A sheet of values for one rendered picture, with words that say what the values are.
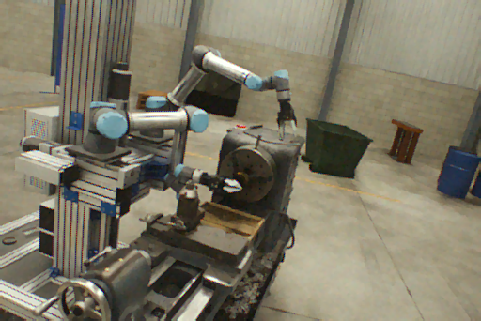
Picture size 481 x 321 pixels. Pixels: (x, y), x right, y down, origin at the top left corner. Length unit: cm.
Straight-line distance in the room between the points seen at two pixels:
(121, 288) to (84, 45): 136
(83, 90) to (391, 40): 1108
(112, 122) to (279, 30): 1063
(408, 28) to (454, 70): 202
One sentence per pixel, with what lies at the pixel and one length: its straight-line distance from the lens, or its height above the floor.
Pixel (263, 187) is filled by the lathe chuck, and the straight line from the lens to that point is 196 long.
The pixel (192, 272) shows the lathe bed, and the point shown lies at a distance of 149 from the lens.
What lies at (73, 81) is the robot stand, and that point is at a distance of 202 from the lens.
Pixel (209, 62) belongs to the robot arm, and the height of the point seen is 166.
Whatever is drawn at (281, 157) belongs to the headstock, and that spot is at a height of 120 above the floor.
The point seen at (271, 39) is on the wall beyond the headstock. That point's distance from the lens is 1194.
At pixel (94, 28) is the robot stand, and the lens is 194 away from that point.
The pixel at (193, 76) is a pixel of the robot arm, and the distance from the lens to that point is 213.
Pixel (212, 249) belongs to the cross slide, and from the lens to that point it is 142.
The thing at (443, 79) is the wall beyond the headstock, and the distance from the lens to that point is 1283.
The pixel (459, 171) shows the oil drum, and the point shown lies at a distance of 794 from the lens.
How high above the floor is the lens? 168
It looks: 16 degrees down
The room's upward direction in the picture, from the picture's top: 12 degrees clockwise
